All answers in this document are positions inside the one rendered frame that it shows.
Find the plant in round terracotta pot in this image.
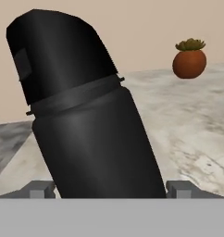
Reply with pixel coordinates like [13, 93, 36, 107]
[172, 38, 207, 80]

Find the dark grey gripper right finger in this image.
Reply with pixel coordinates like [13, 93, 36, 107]
[165, 180, 224, 199]

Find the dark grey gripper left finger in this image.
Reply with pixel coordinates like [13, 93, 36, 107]
[0, 180, 57, 199]

